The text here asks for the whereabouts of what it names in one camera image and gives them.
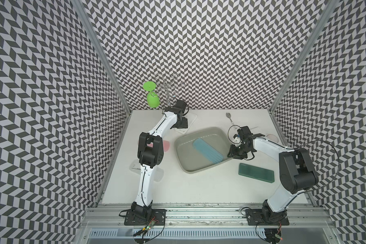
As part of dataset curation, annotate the pink pencil case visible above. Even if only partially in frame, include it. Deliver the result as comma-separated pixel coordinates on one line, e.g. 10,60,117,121
148,140,170,152

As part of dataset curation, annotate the light blue pencil case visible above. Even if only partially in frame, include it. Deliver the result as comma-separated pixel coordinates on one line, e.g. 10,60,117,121
193,138,224,164

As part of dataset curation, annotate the translucent clear pencil case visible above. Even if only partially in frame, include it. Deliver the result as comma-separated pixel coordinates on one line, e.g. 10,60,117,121
129,160,164,183

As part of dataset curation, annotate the aluminium front rail frame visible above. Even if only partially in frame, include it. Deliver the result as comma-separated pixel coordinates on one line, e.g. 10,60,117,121
73,203,342,244

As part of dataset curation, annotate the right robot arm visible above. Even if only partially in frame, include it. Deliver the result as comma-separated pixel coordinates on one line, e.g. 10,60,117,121
227,126,318,225

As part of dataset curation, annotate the grey storage box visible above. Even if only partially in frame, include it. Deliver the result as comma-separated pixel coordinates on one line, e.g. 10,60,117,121
174,127,231,174

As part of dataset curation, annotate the white pencil case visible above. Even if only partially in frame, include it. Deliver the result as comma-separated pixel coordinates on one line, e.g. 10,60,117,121
174,112,198,135

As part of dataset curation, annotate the dark green pencil case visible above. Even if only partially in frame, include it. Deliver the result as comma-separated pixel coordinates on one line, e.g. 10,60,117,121
239,163,275,183

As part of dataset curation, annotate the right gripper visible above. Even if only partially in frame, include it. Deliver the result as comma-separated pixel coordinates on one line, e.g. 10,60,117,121
227,142,252,159

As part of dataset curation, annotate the chrome cup rack stand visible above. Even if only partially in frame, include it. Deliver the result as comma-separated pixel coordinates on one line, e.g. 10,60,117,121
156,73,186,107

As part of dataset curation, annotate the green plastic wine glass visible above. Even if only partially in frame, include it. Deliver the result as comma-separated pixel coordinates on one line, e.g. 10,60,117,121
143,81,160,108

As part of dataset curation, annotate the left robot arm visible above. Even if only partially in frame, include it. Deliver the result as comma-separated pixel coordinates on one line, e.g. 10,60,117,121
130,100,188,222

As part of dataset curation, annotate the metal spoon patterned handle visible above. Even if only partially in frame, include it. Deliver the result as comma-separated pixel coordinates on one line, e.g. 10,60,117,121
226,112,235,126

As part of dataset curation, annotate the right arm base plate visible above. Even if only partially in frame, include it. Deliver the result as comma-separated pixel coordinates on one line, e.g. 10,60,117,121
245,209,290,226

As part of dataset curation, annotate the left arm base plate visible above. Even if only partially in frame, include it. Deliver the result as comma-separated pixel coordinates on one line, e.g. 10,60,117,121
124,209,167,226

